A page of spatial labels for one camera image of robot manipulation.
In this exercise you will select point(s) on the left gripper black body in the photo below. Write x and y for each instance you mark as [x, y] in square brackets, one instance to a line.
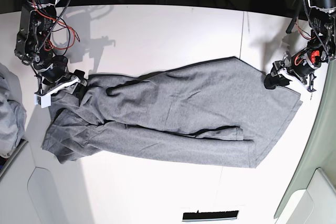
[300, 66]

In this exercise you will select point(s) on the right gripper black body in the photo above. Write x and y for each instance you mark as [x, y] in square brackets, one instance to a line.
[54, 73]

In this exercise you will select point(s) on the grey t-shirt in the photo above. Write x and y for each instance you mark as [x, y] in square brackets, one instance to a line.
[213, 113]

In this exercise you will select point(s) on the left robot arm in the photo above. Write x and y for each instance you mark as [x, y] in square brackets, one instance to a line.
[315, 21]

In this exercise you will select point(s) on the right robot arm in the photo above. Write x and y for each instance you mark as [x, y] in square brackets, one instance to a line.
[41, 43]

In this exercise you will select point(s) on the grey clothes pile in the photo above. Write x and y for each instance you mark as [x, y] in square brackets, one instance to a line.
[13, 114]

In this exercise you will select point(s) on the white bin left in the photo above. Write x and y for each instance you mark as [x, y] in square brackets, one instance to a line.
[28, 192]

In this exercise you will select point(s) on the white bin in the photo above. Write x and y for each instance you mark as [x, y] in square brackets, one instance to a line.
[28, 192]
[315, 204]

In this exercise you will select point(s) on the white bin right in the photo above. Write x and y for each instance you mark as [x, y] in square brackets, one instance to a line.
[315, 204]

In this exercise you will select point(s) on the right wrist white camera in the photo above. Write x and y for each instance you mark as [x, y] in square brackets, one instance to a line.
[43, 101]

